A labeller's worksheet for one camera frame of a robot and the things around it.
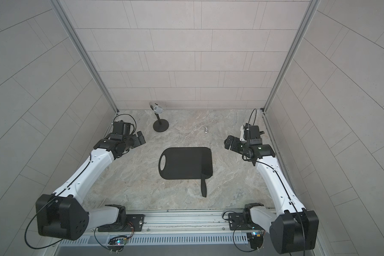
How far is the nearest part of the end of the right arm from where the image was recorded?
0.53 metres

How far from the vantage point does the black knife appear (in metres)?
0.82

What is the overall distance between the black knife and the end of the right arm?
24 centimetres
